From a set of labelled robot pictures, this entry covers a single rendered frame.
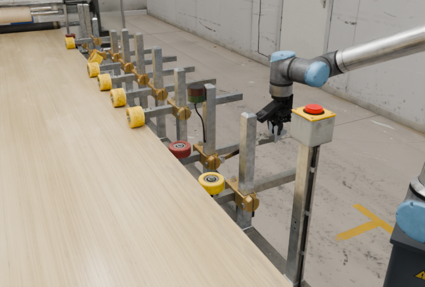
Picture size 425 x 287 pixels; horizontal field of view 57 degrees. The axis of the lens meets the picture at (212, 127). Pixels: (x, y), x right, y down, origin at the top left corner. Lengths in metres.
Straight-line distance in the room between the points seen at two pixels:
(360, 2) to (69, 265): 3.90
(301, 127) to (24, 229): 0.74
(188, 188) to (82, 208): 0.30
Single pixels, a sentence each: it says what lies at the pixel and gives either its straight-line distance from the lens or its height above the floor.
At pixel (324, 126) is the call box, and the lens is 0.89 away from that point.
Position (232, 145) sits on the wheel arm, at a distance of 1.51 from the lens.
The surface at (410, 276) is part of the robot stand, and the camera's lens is 1.69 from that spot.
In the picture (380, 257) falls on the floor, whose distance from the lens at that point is 2.45.
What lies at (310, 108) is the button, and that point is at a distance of 0.89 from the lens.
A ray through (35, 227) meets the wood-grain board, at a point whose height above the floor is 0.90.
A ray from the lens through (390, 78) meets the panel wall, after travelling 4.20.
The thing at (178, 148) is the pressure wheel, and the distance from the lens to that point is 1.39.
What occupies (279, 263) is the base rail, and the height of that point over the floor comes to 0.70.
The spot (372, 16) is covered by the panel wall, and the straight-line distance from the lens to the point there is 4.30.
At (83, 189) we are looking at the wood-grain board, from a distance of 1.23.
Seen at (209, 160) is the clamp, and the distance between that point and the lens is 1.40.
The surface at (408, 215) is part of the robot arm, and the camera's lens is 1.38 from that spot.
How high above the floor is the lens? 1.55
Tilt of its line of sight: 25 degrees down
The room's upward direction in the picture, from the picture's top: straight up
